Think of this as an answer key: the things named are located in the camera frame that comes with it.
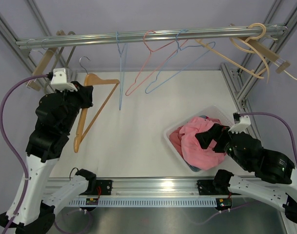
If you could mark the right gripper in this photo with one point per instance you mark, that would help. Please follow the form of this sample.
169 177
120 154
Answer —
218 132

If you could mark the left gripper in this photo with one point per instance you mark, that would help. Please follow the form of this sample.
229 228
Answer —
85 93

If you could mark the wooden hanger with shirt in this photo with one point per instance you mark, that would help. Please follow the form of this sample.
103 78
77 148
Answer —
104 88

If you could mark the light pink t shirt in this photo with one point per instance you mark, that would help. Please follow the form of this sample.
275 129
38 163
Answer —
192 152

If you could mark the salmon pink t shirt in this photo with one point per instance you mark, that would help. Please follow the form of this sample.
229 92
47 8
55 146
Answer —
175 136

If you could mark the light blue wire hanger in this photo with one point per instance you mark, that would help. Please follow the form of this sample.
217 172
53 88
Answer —
186 54

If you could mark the pink wire hanger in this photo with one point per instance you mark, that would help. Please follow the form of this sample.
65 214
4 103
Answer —
135 85

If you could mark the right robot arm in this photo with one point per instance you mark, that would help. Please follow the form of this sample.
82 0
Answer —
270 166

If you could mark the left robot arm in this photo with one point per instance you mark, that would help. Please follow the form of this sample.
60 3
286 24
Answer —
30 212

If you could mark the thin wooden hanger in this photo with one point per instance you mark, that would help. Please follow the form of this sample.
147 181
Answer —
226 58

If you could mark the curved wooden hanger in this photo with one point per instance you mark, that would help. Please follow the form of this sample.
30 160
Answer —
254 48

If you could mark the wooden clip hanger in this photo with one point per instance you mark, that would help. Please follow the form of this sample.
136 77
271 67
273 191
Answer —
281 64

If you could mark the white plastic basket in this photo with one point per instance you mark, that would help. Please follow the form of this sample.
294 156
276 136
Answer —
210 111

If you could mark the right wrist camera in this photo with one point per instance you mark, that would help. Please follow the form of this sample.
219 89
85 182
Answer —
241 123

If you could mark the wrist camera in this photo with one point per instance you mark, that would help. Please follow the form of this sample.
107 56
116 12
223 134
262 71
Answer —
61 80
241 123

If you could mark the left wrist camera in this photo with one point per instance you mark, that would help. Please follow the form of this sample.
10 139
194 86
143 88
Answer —
61 80

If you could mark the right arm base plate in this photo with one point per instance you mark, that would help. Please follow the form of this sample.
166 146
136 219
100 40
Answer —
210 187

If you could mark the white slotted cable duct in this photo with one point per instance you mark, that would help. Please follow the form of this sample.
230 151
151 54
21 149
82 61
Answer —
144 202

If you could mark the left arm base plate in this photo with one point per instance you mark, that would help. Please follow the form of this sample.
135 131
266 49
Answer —
99 187

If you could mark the front aluminium rail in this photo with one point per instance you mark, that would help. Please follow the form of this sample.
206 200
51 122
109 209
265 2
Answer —
160 187

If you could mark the aluminium hanging rail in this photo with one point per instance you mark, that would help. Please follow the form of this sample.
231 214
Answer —
159 35

